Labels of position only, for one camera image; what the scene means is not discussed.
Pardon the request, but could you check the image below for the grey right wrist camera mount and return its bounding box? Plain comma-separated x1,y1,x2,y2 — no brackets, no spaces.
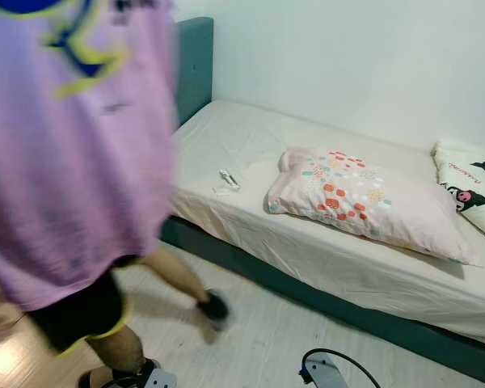
306,360,350,388

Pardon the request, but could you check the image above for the pink dotted pillow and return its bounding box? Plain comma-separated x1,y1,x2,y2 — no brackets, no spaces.
265,147,482,268

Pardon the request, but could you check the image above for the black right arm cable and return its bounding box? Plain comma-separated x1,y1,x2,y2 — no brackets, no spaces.
302,348,382,388

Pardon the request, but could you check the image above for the person in purple shirt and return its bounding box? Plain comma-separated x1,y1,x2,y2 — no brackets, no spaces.
0,0,232,388

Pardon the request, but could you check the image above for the small white tube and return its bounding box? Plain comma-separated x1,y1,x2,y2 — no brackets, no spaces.
218,168,242,193

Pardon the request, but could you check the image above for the cream cartoon print quilt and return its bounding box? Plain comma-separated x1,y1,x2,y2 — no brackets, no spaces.
432,139,485,247

